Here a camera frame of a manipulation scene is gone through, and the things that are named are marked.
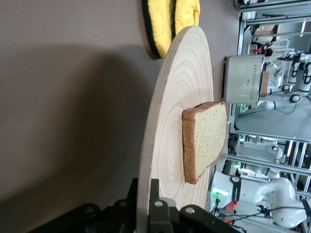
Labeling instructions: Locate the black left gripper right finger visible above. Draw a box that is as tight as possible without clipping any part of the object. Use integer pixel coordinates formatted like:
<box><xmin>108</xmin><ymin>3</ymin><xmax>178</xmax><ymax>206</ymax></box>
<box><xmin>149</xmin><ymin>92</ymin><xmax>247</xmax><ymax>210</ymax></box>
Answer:
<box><xmin>147</xmin><ymin>178</ymin><xmax>177</xmax><ymax>233</ymax></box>

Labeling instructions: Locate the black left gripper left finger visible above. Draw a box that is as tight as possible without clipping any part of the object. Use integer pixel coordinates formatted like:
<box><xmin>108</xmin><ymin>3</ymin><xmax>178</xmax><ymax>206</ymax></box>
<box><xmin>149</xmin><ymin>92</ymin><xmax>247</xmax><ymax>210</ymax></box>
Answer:
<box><xmin>106</xmin><ymin>178</ymin><xmax>141</xmax><ymax>233</ymax></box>

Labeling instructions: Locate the brown bread slice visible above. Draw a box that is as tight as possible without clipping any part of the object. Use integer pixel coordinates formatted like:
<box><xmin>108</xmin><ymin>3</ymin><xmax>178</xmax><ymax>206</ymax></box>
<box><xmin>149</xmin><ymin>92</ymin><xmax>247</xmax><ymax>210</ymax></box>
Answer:
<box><xmin>182</xmin><ymin>101</ymin><xmax>228</xmax><ymax>184</ymax></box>

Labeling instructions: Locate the round wooden plate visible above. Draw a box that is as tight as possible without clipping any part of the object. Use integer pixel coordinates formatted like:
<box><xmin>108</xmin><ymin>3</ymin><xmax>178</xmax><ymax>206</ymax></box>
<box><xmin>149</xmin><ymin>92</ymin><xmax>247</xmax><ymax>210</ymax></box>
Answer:
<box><xmin>135</xmin><ymin>26</ymin><xmax>215</xmax><ymax>233</ymax></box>

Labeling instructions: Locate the beige chrome-topped toaster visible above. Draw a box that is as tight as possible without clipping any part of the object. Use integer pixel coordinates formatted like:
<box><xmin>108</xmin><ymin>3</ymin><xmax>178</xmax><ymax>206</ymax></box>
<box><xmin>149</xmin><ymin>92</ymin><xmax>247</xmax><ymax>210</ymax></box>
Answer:
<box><xmin>222</xmin><ymin>54</ymin><xmax>266</xmax><ymax>106</ymax></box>

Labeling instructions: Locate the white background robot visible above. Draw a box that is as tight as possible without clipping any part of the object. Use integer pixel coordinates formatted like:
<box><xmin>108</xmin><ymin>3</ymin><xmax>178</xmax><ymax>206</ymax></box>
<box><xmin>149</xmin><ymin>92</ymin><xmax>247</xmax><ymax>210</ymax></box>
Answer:
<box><xmin>263</xmin><ymin>58</ymin><xmax>286</xmax><ymax>97</ymax></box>
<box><xmin>287</xmin><ymin>50</ymin><xmax>311</xmax><ymax>104</ymax></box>

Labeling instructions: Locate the yellow quilted oven mitt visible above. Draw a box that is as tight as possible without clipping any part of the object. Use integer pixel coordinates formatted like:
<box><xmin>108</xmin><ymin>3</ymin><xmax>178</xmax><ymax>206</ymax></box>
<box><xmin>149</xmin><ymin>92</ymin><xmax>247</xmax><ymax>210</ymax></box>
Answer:
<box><xmin>173</xmin><ymin>0</ymin><xmax>201</xmax><ymax>37</ymax></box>
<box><xmin>141</xmin><ymin>0</ymin><xmax>177</xmax><ymax>59</ymax></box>

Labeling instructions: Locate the aluminium cell frame structure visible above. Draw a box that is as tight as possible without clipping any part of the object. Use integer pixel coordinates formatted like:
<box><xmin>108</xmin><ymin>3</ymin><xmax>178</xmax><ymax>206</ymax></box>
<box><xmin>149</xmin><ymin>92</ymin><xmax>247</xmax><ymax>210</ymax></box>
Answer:
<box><xmin>225</xmin><ymin>0</ymin><xmax>311</xmax><ymax>233</ymax></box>

